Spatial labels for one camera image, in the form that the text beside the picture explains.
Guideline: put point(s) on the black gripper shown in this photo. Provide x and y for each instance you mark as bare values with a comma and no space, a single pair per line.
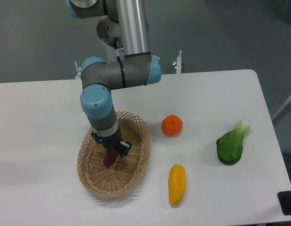
115,141

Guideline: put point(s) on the purple sweet potato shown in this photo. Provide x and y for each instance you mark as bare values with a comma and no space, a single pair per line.
110,158

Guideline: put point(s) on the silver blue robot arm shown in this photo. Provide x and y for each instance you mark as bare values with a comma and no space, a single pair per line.
125,29

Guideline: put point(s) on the woven wicker basket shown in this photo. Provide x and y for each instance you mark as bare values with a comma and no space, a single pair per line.
125,174

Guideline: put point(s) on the orange tangerine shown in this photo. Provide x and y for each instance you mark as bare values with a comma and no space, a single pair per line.
171,125

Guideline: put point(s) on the green bok choy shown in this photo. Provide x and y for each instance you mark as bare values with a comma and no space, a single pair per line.
230,145

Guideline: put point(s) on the black device at table edge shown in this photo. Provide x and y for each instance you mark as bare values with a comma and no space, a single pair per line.
285,202

